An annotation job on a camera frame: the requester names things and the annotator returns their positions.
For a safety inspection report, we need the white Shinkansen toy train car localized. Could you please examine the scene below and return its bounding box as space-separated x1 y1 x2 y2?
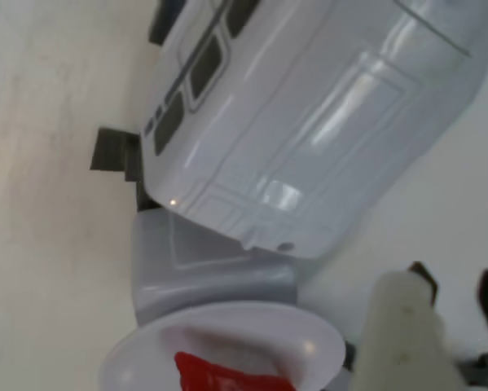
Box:
143 0 488 261

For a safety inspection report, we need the white round plastic dish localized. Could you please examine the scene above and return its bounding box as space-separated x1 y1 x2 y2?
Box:
98 300 346 391

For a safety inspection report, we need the red tuna sushi toy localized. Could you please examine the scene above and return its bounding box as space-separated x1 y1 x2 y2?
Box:
174 329 300 391

